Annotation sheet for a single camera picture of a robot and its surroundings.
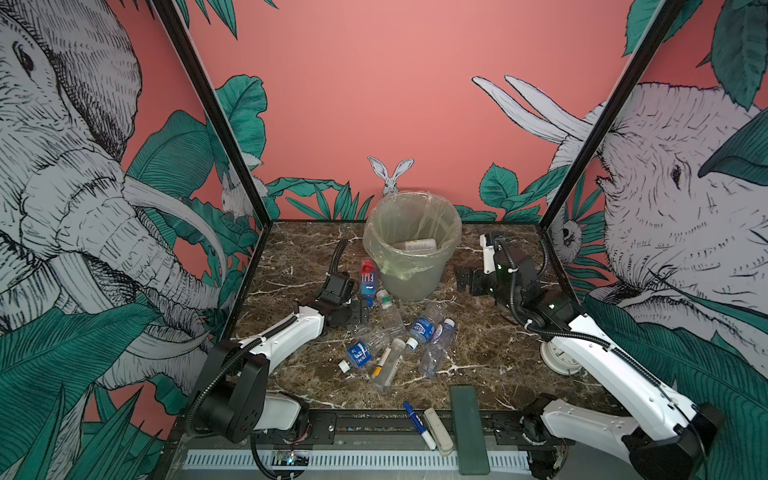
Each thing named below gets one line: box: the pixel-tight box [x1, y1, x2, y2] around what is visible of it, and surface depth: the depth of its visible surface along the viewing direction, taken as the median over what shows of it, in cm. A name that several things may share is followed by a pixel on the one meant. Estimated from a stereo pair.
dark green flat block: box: [450, 385, 490, 475], surface depth 76 cm
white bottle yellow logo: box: [405, 238, 437, 250], surface depth 97 cm
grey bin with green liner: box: [362, 191, 463, 302], surface depth 92 cm
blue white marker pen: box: [403, 401, 437, 451], surface depth 75 cm
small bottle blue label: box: [338, 336, 379, 374], surface depth 83 cm
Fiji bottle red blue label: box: [360, 258, 377, 309], surface depth 98 cm
